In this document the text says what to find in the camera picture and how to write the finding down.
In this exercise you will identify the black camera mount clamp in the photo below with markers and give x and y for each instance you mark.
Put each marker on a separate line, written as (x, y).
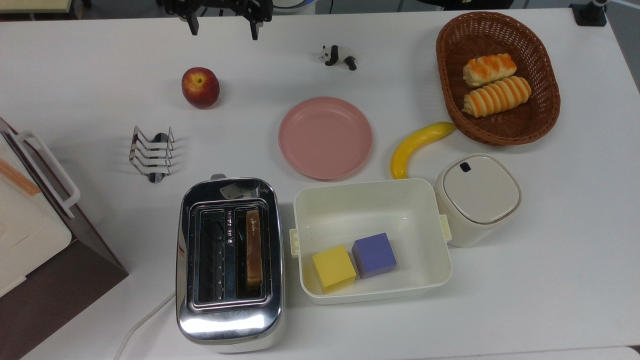
(589, 15)

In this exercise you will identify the white plastic container box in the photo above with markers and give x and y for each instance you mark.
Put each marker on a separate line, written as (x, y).
(370, 210)

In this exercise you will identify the panda figurine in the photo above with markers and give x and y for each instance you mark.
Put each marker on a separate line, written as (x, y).
(336, 54)

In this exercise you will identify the yellow banana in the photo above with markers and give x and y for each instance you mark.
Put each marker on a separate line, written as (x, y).
(412, 144)

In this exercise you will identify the yellow cube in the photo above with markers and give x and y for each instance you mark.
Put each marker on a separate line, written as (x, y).
(333, 267)

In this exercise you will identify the white lidded bin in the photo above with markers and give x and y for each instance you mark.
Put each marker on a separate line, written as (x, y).
(477, 192)

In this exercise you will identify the brown bread slice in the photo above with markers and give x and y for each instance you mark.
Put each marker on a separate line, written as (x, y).
(253, 247)

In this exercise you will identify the brown wicker basket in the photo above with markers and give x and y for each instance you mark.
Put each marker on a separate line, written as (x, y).
(530, 125)

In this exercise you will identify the long striped bread roll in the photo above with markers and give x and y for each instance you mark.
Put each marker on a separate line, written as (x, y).
(496, 96)

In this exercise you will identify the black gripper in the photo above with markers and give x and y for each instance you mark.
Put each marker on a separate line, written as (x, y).
(220, 5)

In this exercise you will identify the red apple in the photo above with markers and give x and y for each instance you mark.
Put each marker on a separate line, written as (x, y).
(200, 88)

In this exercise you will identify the chrome two-slot toaster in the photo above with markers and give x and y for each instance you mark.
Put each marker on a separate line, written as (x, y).
(230, 320)

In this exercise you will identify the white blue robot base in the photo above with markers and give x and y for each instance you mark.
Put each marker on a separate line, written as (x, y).
(295, 5)

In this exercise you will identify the beige side table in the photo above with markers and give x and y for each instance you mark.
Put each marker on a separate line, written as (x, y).
(30, 4)

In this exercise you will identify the metal toast rack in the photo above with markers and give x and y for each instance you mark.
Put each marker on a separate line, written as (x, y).
(151, 152)

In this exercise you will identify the short striped bread roll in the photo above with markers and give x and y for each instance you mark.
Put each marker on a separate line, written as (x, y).
(489, 69)

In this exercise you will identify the purple cube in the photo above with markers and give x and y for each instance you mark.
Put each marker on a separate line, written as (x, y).
(374, 255)

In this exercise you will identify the pink plate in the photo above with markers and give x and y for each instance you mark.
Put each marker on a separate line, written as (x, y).
(325, 138)

